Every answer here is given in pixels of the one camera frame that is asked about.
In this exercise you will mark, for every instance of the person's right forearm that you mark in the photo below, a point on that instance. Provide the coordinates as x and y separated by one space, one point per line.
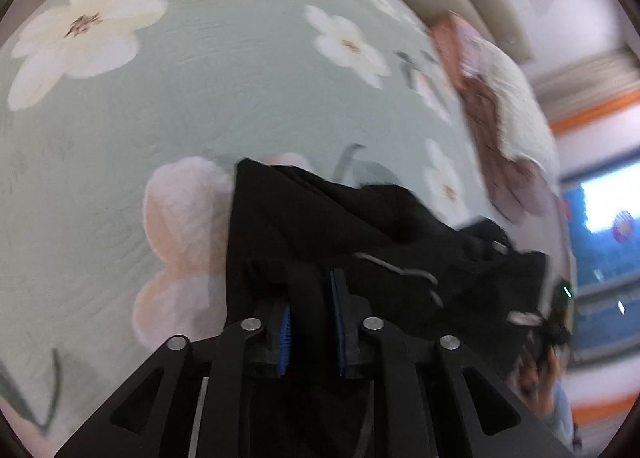
560 413

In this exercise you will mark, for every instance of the person's right hand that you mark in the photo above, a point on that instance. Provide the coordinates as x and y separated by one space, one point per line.
535 378

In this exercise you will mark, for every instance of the round window sticker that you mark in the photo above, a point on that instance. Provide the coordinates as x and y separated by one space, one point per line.
625 227

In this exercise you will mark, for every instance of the white floral pillow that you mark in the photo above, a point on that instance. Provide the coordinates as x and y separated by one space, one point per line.
520 103

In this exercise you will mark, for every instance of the bed with floral sheet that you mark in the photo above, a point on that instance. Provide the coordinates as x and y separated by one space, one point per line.
225 88

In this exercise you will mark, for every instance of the dark framed window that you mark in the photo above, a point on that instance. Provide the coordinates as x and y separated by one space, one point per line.
605 263

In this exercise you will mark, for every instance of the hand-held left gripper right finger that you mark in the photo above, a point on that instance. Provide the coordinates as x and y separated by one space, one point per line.
340 323

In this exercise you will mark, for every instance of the pink and white pillows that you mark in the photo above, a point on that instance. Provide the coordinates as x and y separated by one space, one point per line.
500 163

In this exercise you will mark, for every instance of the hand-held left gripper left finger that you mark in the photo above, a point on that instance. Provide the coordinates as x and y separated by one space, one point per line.
285 338

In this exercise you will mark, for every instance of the pink pillow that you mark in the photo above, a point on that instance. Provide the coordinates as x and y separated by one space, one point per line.
452 46

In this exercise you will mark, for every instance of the beige and orange curtain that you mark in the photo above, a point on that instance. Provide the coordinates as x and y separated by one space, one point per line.
590 83

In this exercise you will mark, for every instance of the black hooded jacket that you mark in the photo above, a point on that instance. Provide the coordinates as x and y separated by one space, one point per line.
350 218

